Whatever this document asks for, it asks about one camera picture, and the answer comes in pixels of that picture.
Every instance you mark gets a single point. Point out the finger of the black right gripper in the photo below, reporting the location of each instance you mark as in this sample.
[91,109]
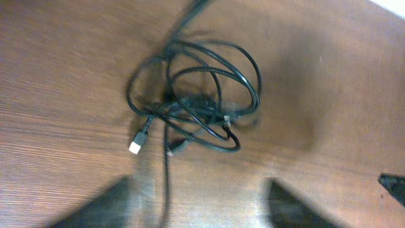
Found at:
[394,184]

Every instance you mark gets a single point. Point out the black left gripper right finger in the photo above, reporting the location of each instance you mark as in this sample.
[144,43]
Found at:
[285,209]

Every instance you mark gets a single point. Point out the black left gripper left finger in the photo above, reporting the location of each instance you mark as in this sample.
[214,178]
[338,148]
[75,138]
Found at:
[113,207]

